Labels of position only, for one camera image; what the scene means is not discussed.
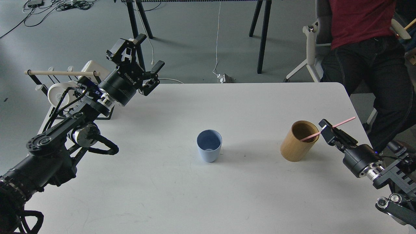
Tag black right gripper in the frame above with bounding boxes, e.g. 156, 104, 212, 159
318, 119, 384, 178

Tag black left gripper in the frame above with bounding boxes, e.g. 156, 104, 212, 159
98, 34, 165, 106

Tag pink chopstick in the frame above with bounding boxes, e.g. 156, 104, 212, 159
300, 116, 356, 142

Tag blue plastic cup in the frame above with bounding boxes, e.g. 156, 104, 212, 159
196, 129, 222, 163

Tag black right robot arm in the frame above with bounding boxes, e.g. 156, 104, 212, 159
319, 119, 416, 227

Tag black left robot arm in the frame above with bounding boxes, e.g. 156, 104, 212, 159
1, 34, 164, 234

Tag bamboo cylinder holder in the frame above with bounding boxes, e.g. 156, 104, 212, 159
280, 120, 319, 162

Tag white container on rack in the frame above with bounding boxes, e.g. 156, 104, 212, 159
81, 60, 110, 84

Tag person in red shirt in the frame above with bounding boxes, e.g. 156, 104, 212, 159
321, 0, 415, 152

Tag wooden rod on rack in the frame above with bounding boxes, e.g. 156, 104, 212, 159
24, 70, 101, 76

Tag black trestle table legs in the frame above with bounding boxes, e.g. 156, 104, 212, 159
116, 0, 272, 79

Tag white hanging cable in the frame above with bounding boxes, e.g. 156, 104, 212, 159
213, 1, 222, 76

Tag black wire dish rack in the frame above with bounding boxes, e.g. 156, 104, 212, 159
25, 67, 108, 114

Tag black cable bundle on floor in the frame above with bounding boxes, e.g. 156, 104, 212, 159
0, 0, 97, 39

